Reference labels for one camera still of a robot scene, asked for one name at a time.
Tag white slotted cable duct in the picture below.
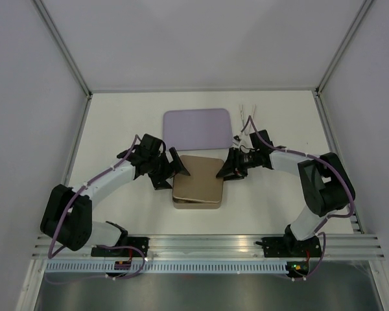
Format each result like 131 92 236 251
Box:
46 260 287 274

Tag aluminium frame post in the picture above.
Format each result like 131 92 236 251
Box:
314 0 375 97
31 0 92 99

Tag purple cable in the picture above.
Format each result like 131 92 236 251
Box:
47 134 166 260
235 116 356 282

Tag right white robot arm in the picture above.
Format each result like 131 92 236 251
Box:
216 130 355 258

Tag left aluminium frame post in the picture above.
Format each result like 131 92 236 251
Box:
31 0 92 99

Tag beige chocolate box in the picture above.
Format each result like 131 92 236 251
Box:
172 196 222 210

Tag beige box lid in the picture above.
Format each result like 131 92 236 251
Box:
172 155 224 200

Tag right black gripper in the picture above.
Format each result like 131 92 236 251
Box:
216 146 259 181

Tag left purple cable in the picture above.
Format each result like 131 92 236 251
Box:
47 134 166 260

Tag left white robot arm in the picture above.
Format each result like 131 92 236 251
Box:
40 134 190 259

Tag purple plastic tray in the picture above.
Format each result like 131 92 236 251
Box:
163 108 233 151

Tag white metal tongs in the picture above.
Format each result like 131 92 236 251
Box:
239 104 256 130

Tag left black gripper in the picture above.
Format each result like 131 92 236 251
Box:
148 148 189 190

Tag right aluminium frame post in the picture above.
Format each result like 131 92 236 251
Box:
314 0 375 97

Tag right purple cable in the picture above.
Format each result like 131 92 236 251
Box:
235 116 356 282

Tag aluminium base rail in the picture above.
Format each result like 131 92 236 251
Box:
32 235 385 260

